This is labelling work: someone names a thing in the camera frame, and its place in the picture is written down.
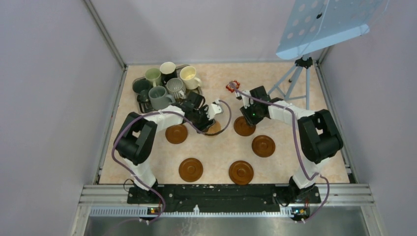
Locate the red owl wooden toy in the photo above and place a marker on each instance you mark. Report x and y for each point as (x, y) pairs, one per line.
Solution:
(232, 86)

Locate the dark green mug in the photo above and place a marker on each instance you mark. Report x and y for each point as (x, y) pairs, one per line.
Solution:
(141, 88)

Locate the grey ribbed mug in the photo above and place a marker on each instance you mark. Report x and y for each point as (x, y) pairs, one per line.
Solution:
(176, 88)

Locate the black mug white inside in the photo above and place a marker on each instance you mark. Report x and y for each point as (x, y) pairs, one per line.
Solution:
(168, 71)

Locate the woven rattan coaster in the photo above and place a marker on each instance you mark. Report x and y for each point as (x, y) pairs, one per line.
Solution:
(214, 129)

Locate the light green mug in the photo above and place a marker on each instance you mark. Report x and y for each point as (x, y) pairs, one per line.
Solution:
(153, 76)

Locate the cream yellow mug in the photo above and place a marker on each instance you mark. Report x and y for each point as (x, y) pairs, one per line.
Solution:
(190, 77)

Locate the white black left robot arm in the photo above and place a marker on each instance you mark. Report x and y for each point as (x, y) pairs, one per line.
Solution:
(136, 137)

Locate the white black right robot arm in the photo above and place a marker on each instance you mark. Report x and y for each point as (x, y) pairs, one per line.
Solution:
(315, 134)

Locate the metal tray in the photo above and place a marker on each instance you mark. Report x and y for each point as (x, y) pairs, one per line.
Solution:
(145, 107)

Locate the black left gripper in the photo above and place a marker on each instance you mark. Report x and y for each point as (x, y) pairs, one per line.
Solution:
(206, 123)

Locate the light blue tripod stand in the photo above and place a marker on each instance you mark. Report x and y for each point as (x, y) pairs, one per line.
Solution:
(303, 63)

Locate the grey blue mug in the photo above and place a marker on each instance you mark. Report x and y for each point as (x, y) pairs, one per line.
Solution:
(159, 98)

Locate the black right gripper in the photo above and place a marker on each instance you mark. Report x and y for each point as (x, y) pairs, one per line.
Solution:
(246, 113)

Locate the light blue perforated board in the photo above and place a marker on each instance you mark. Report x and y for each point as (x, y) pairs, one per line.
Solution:
(316, 24)

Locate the brown wooden coaster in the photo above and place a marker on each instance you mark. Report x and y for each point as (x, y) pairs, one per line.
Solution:
(176, 134)
(241, 172)
(263, 146)
(242, 128)
(191, 169)

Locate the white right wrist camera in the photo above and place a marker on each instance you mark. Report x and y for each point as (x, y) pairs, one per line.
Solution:
(244, 95)

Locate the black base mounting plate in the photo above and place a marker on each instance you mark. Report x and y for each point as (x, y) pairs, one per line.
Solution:
(222, 198)

